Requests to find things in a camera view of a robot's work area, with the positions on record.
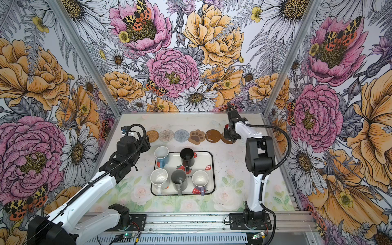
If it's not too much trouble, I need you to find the plain brown round coaster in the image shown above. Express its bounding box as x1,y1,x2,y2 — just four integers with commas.
221,132,233,145

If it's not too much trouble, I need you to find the scratched brown round coaster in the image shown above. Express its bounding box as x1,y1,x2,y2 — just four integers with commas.
205,129,221,143

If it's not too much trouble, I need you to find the woven rattan round coaster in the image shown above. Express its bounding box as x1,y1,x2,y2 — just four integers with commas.
147,130,159,143

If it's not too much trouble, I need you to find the blue mug white inside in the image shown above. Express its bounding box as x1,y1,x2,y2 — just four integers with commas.
154,146,169,168

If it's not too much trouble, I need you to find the cork paw print coaster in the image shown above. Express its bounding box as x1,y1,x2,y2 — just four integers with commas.
188,130,206,145

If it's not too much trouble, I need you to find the black mug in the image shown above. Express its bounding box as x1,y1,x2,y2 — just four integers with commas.
180,148,195,172

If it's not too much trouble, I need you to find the grey woven round coaster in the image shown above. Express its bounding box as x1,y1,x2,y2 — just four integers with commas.
174,129,189,143

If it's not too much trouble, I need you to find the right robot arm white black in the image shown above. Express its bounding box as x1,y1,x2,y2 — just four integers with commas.
224,103,276,230

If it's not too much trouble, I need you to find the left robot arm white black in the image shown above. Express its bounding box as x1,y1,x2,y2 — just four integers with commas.
25,135,151,245

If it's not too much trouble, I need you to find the white strawberry tray black rim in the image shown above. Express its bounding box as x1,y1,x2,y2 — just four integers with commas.
150,151,216,196

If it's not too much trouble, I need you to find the grey mug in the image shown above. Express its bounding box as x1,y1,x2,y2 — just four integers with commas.
171,169,188,196

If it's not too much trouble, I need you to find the green circuit board left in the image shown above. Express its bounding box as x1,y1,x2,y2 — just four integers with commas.
116,233,138,239

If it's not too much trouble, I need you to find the green circuit board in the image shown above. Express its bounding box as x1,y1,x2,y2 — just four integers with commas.
116,233,138,239
252,231,265,239

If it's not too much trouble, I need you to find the green circuit board right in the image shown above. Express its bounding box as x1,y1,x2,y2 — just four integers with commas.
252,231,265,239

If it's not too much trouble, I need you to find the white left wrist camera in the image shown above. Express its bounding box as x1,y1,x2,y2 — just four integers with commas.
121,126,131,136

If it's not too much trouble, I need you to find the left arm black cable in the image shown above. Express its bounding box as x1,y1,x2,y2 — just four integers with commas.
27,123,148,243

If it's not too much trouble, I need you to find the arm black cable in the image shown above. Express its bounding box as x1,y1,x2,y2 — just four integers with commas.
244,123,292,245
27,123,148,243

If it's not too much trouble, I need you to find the white mug purple handle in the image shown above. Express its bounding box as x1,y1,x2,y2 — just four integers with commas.
192,170,209,196

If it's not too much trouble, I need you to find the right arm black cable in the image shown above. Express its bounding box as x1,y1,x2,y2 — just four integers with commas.
244,123,292,245

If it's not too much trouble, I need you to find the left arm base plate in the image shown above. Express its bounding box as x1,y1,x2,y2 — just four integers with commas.
113,214,147,231

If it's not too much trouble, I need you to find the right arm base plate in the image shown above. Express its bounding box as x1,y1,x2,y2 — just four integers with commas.
229,212,273,231

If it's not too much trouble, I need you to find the aluminium frame rail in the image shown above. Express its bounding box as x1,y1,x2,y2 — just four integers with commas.
138,210,316,234

